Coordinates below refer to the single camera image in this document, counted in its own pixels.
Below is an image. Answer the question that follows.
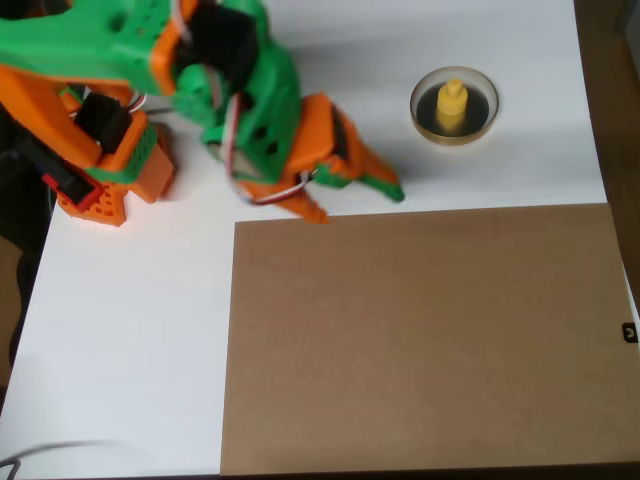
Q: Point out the small yellow plastic piece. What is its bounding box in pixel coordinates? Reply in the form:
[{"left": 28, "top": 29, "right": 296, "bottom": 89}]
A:
[{"left": 435, "top": 78, "right": 468, "bottom": 132}]

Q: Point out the orange perforated arm base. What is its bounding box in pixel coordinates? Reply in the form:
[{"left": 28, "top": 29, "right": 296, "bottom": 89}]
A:
[{"left": 42, "top": 112, "right": 177, "bottom": 229}]

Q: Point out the round dish gold rim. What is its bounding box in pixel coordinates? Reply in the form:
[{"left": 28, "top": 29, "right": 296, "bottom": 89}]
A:
[{"left": 408, "top": 65, "right": 500, "bottom": 147}]

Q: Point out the brown cardboard sheet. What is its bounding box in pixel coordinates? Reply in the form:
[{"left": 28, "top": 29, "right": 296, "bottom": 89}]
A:
[{"left": 218, "top": 202, "right": 640, "bottom": 477}]

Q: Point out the white red black servo wire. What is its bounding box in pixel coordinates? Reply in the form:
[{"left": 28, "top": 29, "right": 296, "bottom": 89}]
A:
[{"left": 219, "top": 92, "right": 321, "bottom": 207}]

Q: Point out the grey cable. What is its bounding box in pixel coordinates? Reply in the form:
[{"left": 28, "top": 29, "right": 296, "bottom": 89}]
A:
[{"left": 0, "top": 439, "right": 121, "bottom": 480}]

